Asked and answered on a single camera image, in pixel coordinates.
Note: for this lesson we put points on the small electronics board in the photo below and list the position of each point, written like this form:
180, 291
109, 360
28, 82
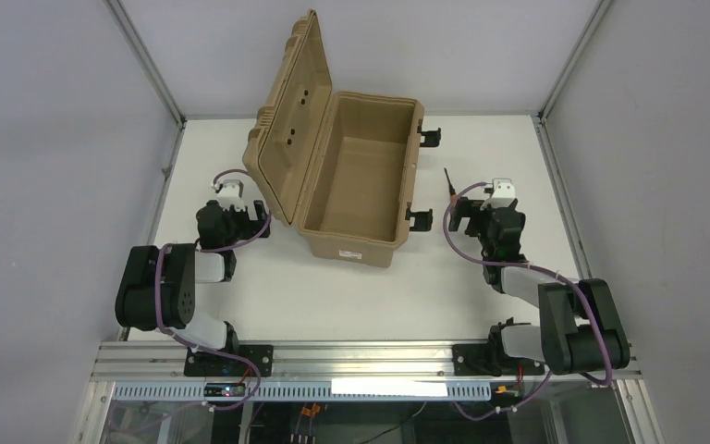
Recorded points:
225, 390

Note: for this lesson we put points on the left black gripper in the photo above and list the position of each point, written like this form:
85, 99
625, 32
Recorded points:
256, 216

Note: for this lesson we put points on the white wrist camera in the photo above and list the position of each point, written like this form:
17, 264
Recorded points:
229, 194
502, 193

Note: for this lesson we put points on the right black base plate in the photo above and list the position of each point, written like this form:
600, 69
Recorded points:
488, 359

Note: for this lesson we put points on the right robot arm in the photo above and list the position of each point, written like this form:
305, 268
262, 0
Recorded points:
579, 330

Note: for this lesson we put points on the aluminium mounting rail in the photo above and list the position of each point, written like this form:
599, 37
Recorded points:
163, 360

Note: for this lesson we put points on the perforated cable tray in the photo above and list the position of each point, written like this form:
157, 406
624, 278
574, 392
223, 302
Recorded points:
337, 389

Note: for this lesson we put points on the tan plastic storage bin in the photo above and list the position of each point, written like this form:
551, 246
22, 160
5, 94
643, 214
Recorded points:
339, 167

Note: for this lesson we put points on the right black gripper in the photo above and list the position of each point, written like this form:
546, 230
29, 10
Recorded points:
464, 212

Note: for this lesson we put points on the black bin latch far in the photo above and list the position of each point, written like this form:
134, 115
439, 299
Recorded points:
429, 138

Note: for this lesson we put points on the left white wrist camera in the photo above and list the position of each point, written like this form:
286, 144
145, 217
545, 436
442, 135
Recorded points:
229, 194

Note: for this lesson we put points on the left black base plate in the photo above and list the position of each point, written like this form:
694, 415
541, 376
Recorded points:
204, 364

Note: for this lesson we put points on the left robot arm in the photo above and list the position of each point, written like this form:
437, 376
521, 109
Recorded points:
157, 290

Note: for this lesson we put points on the black bin latch near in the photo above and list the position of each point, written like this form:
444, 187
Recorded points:
420, 221

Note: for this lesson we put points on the black bin latch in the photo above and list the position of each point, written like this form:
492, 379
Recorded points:
420, 221
429, 138

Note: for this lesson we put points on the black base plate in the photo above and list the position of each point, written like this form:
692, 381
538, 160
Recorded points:
488, 359
204, 364

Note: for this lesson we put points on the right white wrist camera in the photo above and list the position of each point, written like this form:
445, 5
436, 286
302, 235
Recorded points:
502, 193

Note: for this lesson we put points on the orange handled screwdriver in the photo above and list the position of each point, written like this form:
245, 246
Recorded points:
453, 196

